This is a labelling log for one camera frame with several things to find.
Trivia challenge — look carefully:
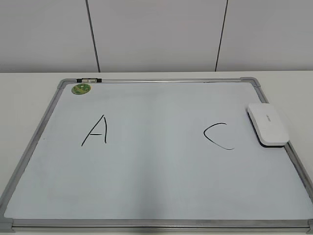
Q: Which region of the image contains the white whiteboard eraser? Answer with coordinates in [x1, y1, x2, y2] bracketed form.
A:
[246, 103, 290, 147]

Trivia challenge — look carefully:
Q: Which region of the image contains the white board with aluminium frame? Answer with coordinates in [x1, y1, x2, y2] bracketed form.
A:
[0, 77, 313, 233]

